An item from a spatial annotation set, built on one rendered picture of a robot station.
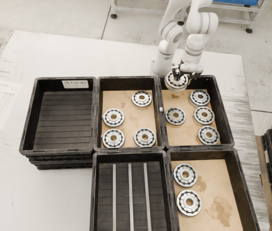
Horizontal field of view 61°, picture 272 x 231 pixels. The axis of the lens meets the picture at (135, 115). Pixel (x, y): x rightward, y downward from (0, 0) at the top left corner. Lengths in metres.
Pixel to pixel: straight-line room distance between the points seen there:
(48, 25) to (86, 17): 0.45
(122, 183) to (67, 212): 0.29
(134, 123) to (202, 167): 0.38
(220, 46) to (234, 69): 1.27
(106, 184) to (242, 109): 0.90
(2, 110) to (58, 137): 0.46
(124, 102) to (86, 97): 0.21
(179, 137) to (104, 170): 0.38
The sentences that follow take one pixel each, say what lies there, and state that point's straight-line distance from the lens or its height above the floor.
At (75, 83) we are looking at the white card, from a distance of 1.21.
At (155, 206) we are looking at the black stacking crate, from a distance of 1.01.
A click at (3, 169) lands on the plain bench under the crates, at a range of 1.32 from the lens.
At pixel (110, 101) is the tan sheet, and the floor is 0.83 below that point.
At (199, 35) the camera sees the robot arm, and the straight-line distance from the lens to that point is 0.92.
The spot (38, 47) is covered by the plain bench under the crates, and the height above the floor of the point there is 0.70.
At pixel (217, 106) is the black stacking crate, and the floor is 0.90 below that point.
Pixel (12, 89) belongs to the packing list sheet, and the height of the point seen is 0.70.
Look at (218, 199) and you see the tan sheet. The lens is 1.07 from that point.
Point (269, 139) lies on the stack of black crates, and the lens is 2.03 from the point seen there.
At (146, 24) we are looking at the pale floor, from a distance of 3.00.
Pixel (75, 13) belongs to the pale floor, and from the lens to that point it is 3.21.
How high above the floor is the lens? 1.82
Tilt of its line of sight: 59 degrees down
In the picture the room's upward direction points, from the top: 4 degrees clockwise
